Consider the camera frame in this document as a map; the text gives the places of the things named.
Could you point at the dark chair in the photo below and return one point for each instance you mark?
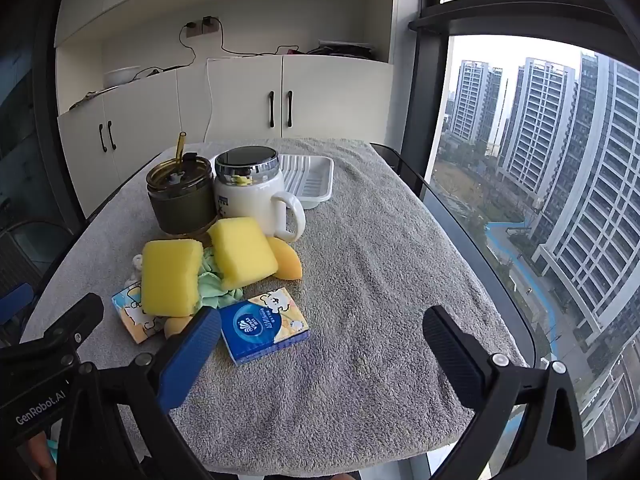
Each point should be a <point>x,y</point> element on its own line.
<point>35,240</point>

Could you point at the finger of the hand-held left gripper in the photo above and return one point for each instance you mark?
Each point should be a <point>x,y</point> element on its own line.
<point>70,327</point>
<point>15,302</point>

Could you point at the grey fleece towel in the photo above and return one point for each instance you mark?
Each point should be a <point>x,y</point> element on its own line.
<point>375,285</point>

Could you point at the green cloth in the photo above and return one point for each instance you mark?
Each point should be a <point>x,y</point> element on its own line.
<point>212,290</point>

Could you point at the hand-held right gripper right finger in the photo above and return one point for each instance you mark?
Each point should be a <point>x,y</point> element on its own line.
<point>450,355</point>

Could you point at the white plastic tray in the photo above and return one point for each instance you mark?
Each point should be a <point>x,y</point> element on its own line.
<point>310,180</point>

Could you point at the small white toy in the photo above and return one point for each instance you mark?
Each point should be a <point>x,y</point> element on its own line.
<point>136,266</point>

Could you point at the cartoon print tissue packet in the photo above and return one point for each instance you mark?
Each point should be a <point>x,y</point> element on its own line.
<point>131,317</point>

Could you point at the wall power outlet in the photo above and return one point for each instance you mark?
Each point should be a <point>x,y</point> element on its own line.
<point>199,29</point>

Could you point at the yellow sponge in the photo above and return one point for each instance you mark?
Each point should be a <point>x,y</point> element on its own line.
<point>170,280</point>
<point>240,252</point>

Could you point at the orange teardrop makeup sponge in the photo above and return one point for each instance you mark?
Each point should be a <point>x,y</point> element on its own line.
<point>287,262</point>
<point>177,326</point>

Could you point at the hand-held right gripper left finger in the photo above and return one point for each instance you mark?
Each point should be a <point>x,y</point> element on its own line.
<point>190,355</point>

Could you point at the dark window frame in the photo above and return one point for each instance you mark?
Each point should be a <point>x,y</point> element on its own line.
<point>430,85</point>

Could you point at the blue label tissue packet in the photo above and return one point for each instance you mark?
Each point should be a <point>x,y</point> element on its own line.
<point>255,330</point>

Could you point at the person's left hand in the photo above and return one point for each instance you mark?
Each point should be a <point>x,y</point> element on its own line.
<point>37,462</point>

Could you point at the white bowl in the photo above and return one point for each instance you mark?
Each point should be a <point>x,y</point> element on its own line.
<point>120,77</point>

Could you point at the grey high-rise building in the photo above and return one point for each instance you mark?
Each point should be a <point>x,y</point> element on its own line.
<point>472,100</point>
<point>595,185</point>
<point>537,120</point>

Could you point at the white cabinet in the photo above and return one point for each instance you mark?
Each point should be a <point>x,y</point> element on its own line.
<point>240,100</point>

